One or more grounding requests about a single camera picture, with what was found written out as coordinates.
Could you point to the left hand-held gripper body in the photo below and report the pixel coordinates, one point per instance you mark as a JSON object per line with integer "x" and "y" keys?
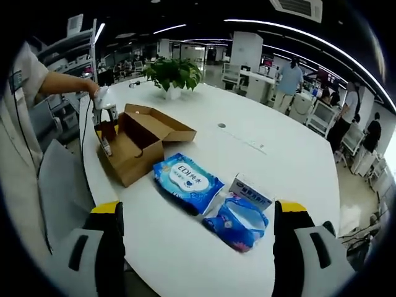
{"x": 102, "y": 97}

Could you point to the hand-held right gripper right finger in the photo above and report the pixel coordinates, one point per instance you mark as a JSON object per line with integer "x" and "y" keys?
{"x": 309, "y": 266}

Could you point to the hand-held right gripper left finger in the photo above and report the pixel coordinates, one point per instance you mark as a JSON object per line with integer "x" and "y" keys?
{"x": 92, "y": 266}

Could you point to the brown cardboard shoe box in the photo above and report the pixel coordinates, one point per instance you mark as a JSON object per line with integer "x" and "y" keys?
{"x": 139, "y": 167}

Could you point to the blue soft pad pack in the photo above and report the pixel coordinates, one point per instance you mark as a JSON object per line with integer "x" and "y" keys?
{"x": 229, "y": 226}

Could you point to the blue wet wipes pack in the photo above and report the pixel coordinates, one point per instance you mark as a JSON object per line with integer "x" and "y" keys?
{"x": 185, "y": 182}

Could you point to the small white blue box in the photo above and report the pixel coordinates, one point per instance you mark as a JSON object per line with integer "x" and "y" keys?
{"x": 244, "y": 188}

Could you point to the white ventilated box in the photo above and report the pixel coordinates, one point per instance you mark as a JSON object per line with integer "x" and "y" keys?
{"x": 74, "y": 24}

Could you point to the small white tube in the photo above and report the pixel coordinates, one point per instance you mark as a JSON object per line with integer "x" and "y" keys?
{"x": 107, "y": 147}

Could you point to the small white device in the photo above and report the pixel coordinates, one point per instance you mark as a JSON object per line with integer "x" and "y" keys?
{"x": 132, "y": 85}

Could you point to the thin black stick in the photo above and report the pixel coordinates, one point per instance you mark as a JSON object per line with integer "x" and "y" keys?
{"x": 140, "y": 82}

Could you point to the grey metal shelf rack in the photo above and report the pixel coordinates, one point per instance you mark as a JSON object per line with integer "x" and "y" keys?
{"x": 77, "y": 46}

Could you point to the grey mesh office chair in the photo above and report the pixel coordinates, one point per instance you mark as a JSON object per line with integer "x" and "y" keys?
{"x": 62, "y": 185}

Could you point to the potted green plant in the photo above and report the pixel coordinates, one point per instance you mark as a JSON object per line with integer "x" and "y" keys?
{"x": 173, "y": 72}

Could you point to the worn grey device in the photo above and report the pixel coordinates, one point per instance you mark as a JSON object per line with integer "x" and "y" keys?
{"x": 16, "y": 81}

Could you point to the ceiling light strips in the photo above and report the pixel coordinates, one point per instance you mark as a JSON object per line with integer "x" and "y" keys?
{"x": 168, "y": 28}

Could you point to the white office chairs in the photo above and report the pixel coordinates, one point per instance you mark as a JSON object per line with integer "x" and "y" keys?
{"x": 321, "y": 116}

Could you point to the ceiling air conditioner vent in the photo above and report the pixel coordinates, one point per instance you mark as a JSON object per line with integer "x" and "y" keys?
{"x": 297, "y": 7}

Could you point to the red wall screen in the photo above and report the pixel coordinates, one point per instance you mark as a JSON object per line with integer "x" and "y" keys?
{"x": 328, "y": 76}

